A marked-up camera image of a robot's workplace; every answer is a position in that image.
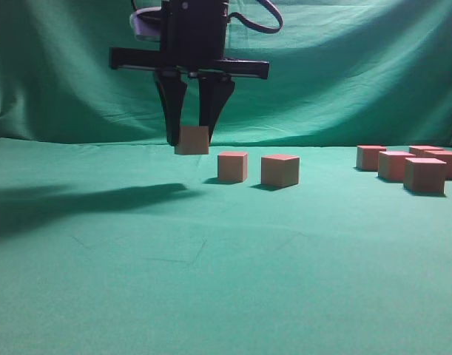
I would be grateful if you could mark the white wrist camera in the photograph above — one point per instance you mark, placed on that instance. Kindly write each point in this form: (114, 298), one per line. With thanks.
(146, 24)

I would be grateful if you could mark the pink cube column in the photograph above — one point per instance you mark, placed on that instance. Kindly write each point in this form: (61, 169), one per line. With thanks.
(391, 165)
(420, 150)
(425, 175)
(193, 140)
(444, 155)
(367, 157)

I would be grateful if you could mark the pink cube placed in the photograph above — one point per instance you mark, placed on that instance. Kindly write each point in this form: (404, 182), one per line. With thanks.
(280, 170)
(232, 166)

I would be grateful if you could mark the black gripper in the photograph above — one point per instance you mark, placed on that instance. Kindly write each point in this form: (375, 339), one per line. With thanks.
(193, 39)

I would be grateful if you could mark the green cloth backdrop and cover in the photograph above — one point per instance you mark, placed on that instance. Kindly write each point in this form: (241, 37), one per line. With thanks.
(110, 243)

